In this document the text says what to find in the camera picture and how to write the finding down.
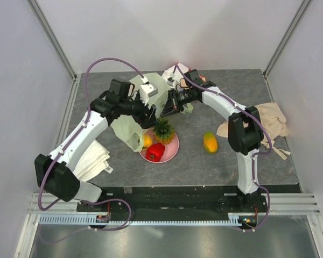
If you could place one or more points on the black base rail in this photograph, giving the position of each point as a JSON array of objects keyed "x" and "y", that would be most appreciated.
[{"x": 222, "y": 199}]

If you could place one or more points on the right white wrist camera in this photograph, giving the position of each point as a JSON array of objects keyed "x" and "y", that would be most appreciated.
[{"x": 170, "y": 80}]

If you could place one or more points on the green avocado print plastic bag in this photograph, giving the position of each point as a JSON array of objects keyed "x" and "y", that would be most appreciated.
[{"x": 127, "y": 127}]

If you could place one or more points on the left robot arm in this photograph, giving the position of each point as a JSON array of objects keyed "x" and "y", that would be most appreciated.
[{"x": 54, "y": 172}]

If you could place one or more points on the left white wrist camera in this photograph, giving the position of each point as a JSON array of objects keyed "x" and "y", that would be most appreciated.
[{"x": 147, "y": 90}]

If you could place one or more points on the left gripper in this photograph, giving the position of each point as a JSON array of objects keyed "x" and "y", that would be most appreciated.
[{"x": 146, "y": 122}]

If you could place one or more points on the beige crumpled cloth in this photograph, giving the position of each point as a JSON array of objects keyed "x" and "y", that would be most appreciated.
[{"x": 274, "y": 121}]

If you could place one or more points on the white folded towel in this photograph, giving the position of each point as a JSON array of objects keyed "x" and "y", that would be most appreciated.
[{"x": 93, "y": 162}]

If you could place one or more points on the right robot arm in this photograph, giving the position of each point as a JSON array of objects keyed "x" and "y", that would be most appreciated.
[{"x": 245, "y": 130}]

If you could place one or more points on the slotted cable duct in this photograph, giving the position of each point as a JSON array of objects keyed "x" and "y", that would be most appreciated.
[{"x": 95, "y": 220}]

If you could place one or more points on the fake red bell pepper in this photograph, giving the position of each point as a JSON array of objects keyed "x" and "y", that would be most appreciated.
[{"x": 155, "y": 152}]

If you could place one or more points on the white red cartoon bag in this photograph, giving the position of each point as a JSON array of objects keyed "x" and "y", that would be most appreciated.
[{"x": 179, "y": 83}]

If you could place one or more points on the pink plate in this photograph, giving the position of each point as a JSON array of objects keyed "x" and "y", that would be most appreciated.
[{"x": 170, "y": 151}]

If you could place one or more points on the fake yellow pear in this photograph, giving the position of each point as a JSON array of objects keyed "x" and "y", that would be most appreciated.
[{"x": 148, "y": 141}]

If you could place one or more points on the fake pineapple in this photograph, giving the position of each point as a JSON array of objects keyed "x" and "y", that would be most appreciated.
[{"x": 163, "y": 132}]

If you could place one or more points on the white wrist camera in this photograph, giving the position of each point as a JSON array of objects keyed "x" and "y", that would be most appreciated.
[
  {"x": 170, "y": 80},
  {"x": 147, "y": 90}
]

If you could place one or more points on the fake mango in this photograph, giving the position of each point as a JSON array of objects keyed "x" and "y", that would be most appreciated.
[{"x": 210, "y": 143}]

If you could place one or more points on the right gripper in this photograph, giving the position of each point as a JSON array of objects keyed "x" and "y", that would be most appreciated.
[{"x": 170, "y": 108}]

